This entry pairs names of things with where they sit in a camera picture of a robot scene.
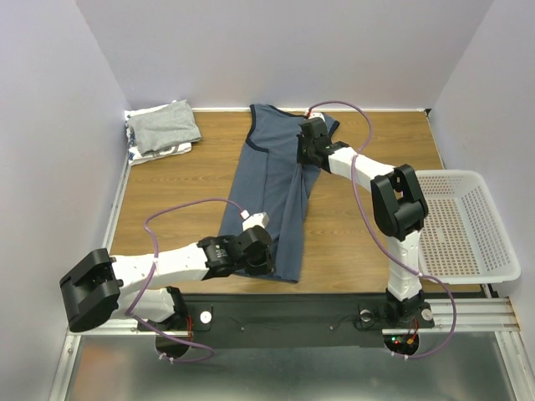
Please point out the blue tank top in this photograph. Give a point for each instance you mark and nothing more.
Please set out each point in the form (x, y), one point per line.
(269, 179)

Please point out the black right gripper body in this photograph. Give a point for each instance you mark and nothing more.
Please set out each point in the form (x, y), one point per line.
(304, 147)

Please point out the white plastic basket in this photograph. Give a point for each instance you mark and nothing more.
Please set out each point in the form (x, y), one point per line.
(463, 240)

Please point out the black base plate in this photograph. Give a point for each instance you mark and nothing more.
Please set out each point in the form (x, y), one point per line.
(300, 320)

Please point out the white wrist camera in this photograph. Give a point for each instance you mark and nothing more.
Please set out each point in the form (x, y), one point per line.
(257, 219)
(313, 114)

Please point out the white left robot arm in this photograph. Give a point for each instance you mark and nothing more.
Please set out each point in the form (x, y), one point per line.
(101, 286)

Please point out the aluminium frame rail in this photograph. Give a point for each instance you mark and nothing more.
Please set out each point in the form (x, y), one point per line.
(472, 315)

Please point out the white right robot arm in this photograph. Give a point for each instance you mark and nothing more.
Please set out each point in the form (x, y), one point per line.
(399, 210)

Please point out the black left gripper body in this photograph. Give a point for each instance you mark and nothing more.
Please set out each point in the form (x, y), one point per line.
(259, 266)

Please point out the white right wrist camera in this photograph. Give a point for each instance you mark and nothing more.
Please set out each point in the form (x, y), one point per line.
(313, 114)

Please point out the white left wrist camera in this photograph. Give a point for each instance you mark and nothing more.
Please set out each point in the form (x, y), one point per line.
(257, 219)

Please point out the grey folded tank top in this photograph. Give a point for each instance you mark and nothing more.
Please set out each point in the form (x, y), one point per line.
(173, 125)

